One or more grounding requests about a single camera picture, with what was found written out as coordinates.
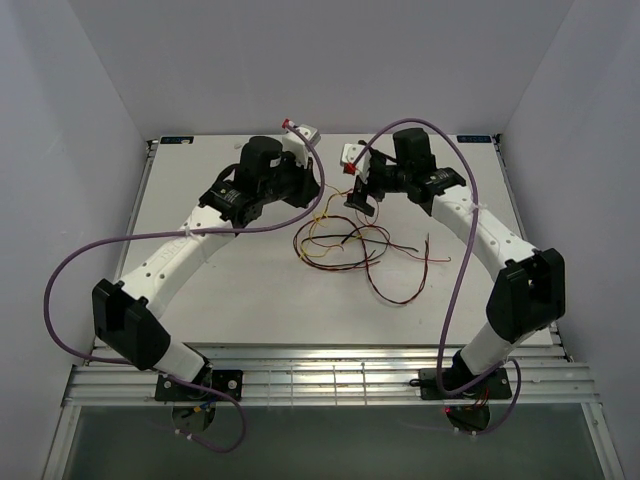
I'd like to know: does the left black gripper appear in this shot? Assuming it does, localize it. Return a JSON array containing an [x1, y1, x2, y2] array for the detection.
[[259, 152, 322, 209]]

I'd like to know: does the red black twisted wire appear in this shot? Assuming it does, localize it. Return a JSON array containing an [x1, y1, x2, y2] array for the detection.
[[292, 214, 431, 306]]

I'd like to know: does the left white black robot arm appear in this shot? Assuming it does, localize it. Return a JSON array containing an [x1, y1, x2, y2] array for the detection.
[[92, 125, 320, 400]]

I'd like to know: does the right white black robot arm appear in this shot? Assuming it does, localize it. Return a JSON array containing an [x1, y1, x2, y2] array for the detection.
[[340, 128, 566, 397]]

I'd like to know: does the left blue label sticker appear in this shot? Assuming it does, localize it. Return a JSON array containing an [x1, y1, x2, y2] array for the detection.
[[159, 136, 194, 145]]

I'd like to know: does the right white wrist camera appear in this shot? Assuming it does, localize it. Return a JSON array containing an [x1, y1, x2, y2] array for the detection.
[[339, 143, 371, 182]]

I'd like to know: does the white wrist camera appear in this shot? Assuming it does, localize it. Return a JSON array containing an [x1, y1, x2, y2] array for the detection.
[[281, 119, 321, 168], [339, 143, 371, 182]]

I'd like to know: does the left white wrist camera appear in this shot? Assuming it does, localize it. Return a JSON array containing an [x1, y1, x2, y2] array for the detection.
[[281, 119, 321, 168]]

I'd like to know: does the black flat cable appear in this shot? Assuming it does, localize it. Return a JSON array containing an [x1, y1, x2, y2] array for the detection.
[[305, 232, 419, 254]]

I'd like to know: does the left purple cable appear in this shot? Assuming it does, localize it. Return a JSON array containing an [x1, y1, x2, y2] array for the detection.
[[42, 119, 327, 455]]

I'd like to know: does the purple cable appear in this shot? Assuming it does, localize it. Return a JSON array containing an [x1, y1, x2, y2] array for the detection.
[[42, 119, 327, 455], [353, 117, 522, 437]]

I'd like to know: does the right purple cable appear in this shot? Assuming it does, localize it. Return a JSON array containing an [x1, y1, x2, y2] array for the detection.
[[353, 117, 522, 437]]

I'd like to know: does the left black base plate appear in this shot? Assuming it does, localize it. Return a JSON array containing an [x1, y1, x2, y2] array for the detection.
[[153, 369, 244, 403]]

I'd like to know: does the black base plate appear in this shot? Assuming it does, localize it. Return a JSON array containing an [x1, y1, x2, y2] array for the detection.
[[409, 366, 517, 401], [153, 369, 244, 403]]

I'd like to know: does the aluminium rail frame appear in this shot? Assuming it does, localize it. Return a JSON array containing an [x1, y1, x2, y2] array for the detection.
[[65, 135, 625, 479]]

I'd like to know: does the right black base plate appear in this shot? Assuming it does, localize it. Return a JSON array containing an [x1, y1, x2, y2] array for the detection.
[[409, 366, 517, 401]]

